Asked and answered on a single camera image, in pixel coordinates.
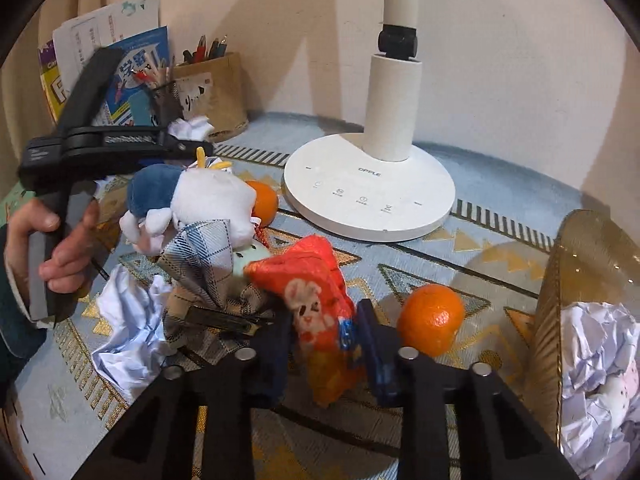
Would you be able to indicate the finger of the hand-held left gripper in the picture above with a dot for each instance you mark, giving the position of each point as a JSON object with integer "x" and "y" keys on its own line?
{"x": 192, "y": 145}

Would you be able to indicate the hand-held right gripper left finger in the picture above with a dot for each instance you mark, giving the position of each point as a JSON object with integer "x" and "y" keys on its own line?
{"x": 272, "y": 365}

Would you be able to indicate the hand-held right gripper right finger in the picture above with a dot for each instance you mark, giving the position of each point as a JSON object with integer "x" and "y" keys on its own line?
{"x": 376, "y": 355}

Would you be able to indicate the single white paper wad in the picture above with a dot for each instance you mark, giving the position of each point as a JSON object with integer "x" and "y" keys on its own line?
{"x": 192, "y": 127}

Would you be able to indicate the orange red snack packet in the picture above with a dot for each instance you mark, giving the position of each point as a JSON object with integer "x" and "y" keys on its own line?
{"x": 310, "y": 280}

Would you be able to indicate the wicker basket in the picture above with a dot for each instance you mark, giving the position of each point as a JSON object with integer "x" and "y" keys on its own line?
{"x": 555, "y": 320}

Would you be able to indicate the pile of paper balls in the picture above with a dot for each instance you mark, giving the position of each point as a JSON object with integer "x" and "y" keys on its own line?
{"x": 595, "y": 350}

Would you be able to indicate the three-ball pastel plush skewer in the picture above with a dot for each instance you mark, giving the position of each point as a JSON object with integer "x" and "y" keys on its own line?
{"x": 617, "y": 395}

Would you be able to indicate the person's left forearm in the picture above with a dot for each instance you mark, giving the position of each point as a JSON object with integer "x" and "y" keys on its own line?
{"x": 15, "y": 345}

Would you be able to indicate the person's left hand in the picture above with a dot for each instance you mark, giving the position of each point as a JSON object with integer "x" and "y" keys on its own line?
{"x": 75, "y": 255}

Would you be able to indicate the black mesh pen holder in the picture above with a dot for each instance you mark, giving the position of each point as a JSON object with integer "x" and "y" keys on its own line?
{"x": 167, "y": 105}

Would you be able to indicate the white and blue plush toy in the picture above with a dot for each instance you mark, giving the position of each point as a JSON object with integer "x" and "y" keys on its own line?
{"x": 210, "y": 195}

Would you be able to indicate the bamboo pen holder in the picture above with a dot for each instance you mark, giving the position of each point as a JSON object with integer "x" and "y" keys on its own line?
{"x": 220, "y": 95}

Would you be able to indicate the orange mandarin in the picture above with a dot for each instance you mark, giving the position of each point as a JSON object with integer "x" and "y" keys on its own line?
{"x": 264, "y": 202}
{"x": 431, "y": 319}

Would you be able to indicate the black clip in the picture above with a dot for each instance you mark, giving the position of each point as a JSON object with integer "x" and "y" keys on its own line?
{"x": 220, "y": 320}

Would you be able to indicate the bunch of pale pens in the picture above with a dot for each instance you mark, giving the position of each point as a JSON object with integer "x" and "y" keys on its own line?
{"x": 150, "y": 75}

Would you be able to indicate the bunch of red black pens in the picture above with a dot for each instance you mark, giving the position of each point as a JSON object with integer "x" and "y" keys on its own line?
{"x": 205, "y": 49}

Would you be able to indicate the blue boxed book set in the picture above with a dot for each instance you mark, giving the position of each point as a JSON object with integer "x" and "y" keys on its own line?
{"x": 135, "y": 60}

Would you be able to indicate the round-faced pastel plush toy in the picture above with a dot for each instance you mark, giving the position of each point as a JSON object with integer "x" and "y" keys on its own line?
{"x": 250, "y": 260}

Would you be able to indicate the blue plaid cloth pouch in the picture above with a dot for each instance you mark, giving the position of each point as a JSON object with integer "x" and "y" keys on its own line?
{"x": 210, "y": 255}

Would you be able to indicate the row of upright books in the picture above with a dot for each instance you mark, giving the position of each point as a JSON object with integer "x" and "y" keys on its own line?
{"x": 75, "y": 40}

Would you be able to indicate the patterned woven mat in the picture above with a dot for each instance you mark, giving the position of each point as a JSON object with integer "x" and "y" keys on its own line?
{"x": 475, "y": 260}

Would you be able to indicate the loose crumpled white paper wad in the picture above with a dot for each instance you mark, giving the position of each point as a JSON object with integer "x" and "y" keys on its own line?
{"x": 127, "y": 325}

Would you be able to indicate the white desk lamp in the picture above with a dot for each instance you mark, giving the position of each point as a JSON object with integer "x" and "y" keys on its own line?
{"x": 390, "y": 110}

